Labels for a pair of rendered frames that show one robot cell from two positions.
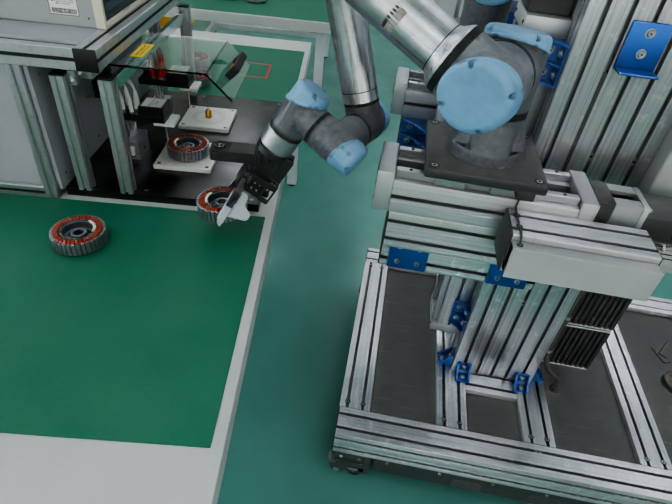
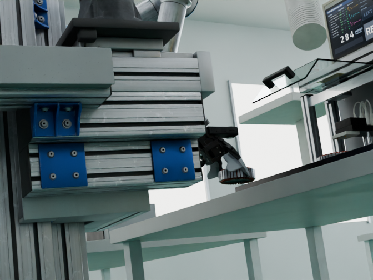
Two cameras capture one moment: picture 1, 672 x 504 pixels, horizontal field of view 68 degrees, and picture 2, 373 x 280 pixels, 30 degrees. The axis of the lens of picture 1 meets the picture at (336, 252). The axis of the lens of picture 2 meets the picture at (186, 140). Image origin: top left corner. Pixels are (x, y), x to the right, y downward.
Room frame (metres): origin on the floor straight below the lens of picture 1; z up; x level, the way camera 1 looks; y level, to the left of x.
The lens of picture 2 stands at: (2.68, -0.88, 0.51)
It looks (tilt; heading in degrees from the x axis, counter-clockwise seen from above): 12 degrees up; 150
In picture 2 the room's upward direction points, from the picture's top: 7 degrees counter-clockwise
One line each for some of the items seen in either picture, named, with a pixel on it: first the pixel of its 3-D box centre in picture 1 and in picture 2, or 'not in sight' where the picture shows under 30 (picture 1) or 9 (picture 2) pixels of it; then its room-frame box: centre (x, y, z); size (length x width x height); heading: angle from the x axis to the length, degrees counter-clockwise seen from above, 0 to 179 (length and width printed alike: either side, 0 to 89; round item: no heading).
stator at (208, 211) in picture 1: (222, 204); (236, 175); (0.94, 0.27, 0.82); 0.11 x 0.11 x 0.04
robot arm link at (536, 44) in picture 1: (508, 65); not in sight; (0.91, -0.26, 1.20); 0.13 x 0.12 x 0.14; 154
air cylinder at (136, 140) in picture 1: (134, 143); not in sight; (1.20, 0.58, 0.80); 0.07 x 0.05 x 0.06; 3
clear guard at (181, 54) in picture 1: (173, 63); (319, 84); (1.18, 0.44, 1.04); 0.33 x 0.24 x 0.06; 93
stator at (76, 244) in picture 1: (79, 234); not in sight; (0.83, 0.56, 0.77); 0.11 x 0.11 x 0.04
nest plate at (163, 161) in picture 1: (189, 155); not in sight; (1.21, 0.43, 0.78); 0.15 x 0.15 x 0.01; 3
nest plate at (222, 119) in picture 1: (208, 118); not in sight; (1.45, 0.44, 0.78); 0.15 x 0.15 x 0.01; 3
